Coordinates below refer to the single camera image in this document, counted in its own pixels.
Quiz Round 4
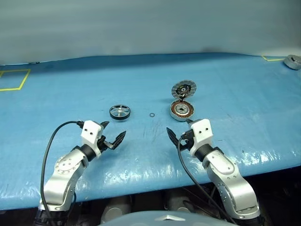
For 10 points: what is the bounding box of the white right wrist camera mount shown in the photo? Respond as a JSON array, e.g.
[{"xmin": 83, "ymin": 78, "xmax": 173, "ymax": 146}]
[{"xmin": 190, "ymin": 118, "xmax": 214, "ymax": 158}]

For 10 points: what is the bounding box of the grey robot torso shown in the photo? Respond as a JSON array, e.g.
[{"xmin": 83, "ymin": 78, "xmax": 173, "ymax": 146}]
[{"xmin": 98, "ymin": 210, "xmax": 214, "ymax": 226}]

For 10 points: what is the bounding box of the black rotor with silver spokes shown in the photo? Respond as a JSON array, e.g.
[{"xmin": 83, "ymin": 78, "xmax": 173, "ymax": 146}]
[{"xmin": 109, "ymin": 104, "xmax": 131, "ymax": 121}]

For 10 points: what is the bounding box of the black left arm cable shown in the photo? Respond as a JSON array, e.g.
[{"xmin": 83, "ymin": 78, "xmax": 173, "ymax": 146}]
[{"xmin": 40, "ymin": 121, "xmax": 83, "ymax": 226}]

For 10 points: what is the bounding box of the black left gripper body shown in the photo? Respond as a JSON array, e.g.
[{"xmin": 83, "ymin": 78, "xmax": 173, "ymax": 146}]
[{"xmin": 96, "ymin": 134, "xmax": 115, "ymax": 153}]

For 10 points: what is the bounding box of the silver finned motor cover disc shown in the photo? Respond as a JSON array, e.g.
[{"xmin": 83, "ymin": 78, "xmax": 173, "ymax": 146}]
[{"xmin": 171, "ymin": 80, "xmax": 197, "ymax": 100}]

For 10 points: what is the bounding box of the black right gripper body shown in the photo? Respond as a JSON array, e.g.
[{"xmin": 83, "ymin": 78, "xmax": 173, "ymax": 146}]
[{"xmin": 180, "ymin": 130, "xmax": 196, "ymax": 152}]

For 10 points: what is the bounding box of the large yellow tape square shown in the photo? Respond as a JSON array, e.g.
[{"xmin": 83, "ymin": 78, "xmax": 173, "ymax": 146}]
[{"xmin": 0, "ymin": 69, "xmax": 32, "ymax": 92}]

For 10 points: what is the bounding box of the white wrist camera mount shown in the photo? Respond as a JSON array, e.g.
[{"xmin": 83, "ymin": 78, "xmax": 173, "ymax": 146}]
[
  {"xmin": 190, "ymin": 118, "xmax": 214, "ymax": 158},
  {"xmin": 81, "ymin": 120, "xmax": 105, "ymax": 156}
]

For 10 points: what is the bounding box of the small yellow tape square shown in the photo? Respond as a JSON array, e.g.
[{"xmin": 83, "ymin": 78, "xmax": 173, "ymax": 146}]
[{"xmin": 261, "ymin": 55, "xmax": 286, "ymax": 62}]

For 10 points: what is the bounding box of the motor stator with copper coils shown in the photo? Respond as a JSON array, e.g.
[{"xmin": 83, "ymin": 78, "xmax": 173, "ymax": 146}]
[{"xmin": 169, "ymin": 99, "xmax": 196, "ymax": 122}]

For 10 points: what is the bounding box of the grey rounded housing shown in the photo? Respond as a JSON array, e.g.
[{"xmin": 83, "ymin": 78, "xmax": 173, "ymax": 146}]
[
  {"xmin": 101, "ymin": 195, "xmax": 131, "ymax": 223},
  {"xmin": 164, "ymin": 189, "xmax": 196, "ymax": 213}
]

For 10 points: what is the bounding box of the blue plastic table cover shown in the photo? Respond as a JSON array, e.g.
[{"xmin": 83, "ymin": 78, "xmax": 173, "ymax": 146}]
[{"xmin": 0, "ymin": 52, "xmax": 301, "ymax": 210}]

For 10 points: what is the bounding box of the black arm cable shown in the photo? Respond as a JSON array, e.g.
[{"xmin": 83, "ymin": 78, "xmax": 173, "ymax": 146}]
[
  {"xmin": 40, "ymin": 121, "xmax": 83, "ymax": 226},
  {"xmin": 177, "ymin": 137, "xmax": 237, "ymax": 226}
]

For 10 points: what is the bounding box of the grey metal part corner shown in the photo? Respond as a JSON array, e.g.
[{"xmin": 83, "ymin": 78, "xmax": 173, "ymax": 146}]
[{"xmin": 283, "ymin": 54, "xmax": 301, "ymax": 71}]

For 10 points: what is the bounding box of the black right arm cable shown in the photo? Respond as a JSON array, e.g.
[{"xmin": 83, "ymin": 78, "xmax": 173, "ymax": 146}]
[{"xmin": 177, "ymin": 137, "xmax": 237, "ymax": 226}]

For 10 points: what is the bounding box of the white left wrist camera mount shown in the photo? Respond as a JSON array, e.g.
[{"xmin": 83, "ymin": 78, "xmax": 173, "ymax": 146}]
[{"xmin": 81, "ymin": 120, "xmax": 105, "ymax": 156}]

